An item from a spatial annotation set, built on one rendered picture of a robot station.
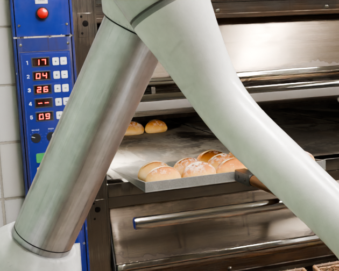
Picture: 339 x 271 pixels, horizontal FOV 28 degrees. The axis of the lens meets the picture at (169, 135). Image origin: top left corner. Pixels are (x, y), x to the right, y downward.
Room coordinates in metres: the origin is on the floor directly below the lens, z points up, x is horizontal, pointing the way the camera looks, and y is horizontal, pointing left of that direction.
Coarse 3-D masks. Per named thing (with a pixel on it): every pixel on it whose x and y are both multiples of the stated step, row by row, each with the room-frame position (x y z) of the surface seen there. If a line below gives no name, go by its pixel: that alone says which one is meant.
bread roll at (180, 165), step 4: (180, 160) 1.88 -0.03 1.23; (184, 160) 1.87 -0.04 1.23; (188, 160) 1.87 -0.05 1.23; (192, 160) 1.88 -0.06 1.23; (196, 160) 1.88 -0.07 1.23; (176, 164) 1.87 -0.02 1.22; (180, 164) 1.86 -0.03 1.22; (184, 164) 1.86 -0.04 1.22; (188, 164) 1.86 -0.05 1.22; (176, 168) 1.86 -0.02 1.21; (180, 168) 1.86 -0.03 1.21; (184, 168) 1.86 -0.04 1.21; (180, 172) 1.85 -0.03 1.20
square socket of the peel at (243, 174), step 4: (244, 168) 1.81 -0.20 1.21; (236, 172) 1.79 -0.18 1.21; (240, 172) 1.77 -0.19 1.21; (244, 172) 1.76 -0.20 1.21; (248, 172) 1.76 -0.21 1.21; (236, 176) 1.79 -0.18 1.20; (240, 176) 1.77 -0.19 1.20; (244, 176) 1.74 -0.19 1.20; (248, 176) 1.72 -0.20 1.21; (236, 180) 1.79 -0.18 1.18; (240, 180) 1.77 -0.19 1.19; (244, 180) 1.74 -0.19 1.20; (248, 180) 1.72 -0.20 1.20; (244, 184) 1.75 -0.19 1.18; (248, 184) 1.72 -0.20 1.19
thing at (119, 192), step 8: (328, 160) 2.07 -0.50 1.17; (336, 160) 2.07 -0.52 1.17; (328, 168) 2.07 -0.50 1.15; (336, 168) 2.07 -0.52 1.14; (112, 184) 1.85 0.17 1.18; (120, 184) 1.86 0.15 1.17; (128, 184) 1.87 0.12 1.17; (112, 192) 1.85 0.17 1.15; (120, 192) 1.86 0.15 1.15; (128, 192) 1.87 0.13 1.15; (136, 192) 1.87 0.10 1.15; (144, 192) 1.88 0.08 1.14
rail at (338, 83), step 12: (276, 84) 1.86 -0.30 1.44; (288, 84) 1.87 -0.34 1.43; (300, 84) 1.88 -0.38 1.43; (312, 84) 1.89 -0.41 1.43; (324, 84) 1.90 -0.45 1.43; (336, 84) 1.91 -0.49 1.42; (144, 96) 1.74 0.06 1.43; (156, 96) 1.75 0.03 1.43; (168, 96) 1.76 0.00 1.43; (180, 96) 1.77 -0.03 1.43
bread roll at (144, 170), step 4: (148, 164) 1.84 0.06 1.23; (152, 164) 1.84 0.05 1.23; (156, 164) 1.84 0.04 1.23; (160, 164) 1.85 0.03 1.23; (164, 164) 1.85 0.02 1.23; (140, 168) 1.84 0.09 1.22; (144, 168) 1.83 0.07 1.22; (148, 168) 1.83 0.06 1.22; (152, 168) 1.83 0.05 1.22; (140, 172) 1.83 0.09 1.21; (144, 172) 1.83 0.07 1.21; (148, 172) 1.82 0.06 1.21; (140, 176) 1.83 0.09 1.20; (144, 176) 1.82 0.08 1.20; (144, 180) 1.83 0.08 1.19
